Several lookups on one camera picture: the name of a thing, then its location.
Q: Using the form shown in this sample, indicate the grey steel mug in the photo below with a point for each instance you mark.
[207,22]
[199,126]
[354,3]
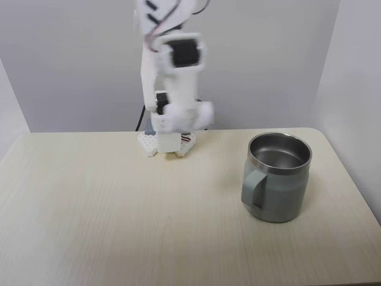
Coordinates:
[276,193]

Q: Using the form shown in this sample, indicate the white gauze dressing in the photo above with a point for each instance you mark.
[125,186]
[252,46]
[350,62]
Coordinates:
[205,114]

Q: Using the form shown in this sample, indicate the grey table clamp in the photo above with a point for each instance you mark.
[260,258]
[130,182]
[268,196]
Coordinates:
[149,127]

